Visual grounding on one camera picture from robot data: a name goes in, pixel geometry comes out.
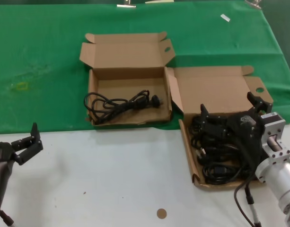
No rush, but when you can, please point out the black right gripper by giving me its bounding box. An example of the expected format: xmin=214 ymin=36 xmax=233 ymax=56
xmin=199 ymin=91 xmax=273 ymax=145

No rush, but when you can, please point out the green tablecloth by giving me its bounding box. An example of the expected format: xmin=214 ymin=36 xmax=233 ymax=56
xmin=0 ymin=1 xmax=290 ymax=135

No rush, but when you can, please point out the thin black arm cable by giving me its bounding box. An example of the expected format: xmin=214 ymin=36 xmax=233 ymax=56
xmin=233 ymin=175 xmax=254 ymax=227

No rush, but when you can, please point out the cardboard box with round hole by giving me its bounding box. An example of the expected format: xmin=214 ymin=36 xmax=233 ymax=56
xmin=164 ymin=65 xmax=274 ymax=192

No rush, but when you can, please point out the metal cloth clip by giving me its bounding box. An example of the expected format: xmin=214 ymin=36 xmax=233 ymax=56
xmin=244 ymin=0 xmax=263 ymax=9
xmin=116 ymin=0 xmax=137 ymax=9

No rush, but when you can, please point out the black cable with silver connector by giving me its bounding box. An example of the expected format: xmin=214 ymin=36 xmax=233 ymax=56
xmin=244 ymin=182 xmax=263 ymax=227

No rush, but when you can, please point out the round brown cardboard disc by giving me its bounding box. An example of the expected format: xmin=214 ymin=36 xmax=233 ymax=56
xmin=156 ymin=208 xmax=167 ymax=220

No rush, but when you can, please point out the black power cable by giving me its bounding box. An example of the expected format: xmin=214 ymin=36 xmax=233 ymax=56
xmin=189 ymin=115 xmax=230 ymax=148
xmin=196 ymin=144 xmax=245 ymax=166
xmin=83 ymin=89 xmax=165 ymax=125
xmin=202 ymin=164 xmax=256 ymax=185

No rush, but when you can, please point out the cardboard box with oval hole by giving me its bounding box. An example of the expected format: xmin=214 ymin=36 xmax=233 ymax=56
xmin=79 ymin=32 xmax=176 ymax=126

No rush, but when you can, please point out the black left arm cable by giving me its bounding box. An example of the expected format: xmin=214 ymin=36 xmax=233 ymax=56
xmin=0 ymin=209 xmax=17 ymax=227

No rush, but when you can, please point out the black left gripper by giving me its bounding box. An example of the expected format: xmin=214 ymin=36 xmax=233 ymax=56
xmin=0 ymin=122 xmax=44 ymax=166

